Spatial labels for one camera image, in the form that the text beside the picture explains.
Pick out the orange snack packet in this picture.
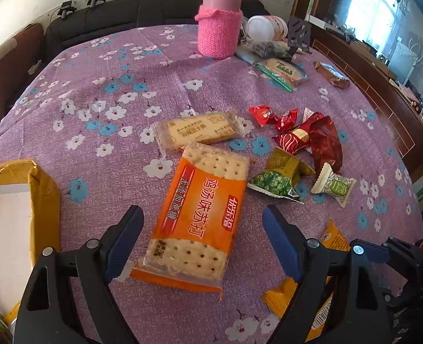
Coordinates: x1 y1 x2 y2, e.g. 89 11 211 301
263 220 350 343

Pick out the white green candy wrapper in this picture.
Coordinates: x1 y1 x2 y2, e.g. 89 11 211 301
311 162 357 208

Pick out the green olive snack packet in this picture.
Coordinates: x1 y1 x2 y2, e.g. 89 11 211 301
247 148 315 204

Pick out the orange soda cracker pack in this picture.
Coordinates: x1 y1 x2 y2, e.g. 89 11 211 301
131 142 250 292

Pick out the dark red snack wrapper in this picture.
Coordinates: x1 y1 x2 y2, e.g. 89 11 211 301
309 116 343 175

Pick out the yellow cardboard box tray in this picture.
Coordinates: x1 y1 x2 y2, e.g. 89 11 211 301
0 159 61 330

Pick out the red gold candy wrapper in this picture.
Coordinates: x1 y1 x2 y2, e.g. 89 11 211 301
273 112 324 155

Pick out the clear wrapped biscuit bar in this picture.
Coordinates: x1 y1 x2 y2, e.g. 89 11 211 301
152 111 244 152

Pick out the small red candy wrapper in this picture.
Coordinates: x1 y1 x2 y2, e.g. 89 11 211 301
248 105 298 133

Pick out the purple floral tablecloth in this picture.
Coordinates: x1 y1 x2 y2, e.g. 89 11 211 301
0 25 423 343

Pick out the brown chocolate wrapper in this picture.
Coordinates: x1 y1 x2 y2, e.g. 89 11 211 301
313 61 350 89

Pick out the dark red armchair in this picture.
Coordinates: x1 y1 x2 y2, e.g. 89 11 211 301
0 23 44 122

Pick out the green labelled biscuit bag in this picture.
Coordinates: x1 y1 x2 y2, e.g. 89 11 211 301
254 58 308 92

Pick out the dark clear plastic bag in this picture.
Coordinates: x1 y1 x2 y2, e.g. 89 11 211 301
235 41 293 65

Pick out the black perforated phone stand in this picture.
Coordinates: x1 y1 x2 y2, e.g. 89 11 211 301
287 16 311 56

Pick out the wooden mirror cabinet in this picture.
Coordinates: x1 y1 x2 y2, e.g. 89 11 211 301
291 0 423 183

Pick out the white plastic jar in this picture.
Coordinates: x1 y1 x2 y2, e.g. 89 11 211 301
245 15 288 41

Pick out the black leather sofa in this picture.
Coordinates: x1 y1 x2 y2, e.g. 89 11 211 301
44 0 270 62

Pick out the pink knit-sleeved thermos bottle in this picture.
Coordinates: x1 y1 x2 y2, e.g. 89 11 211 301
195 0 242 59

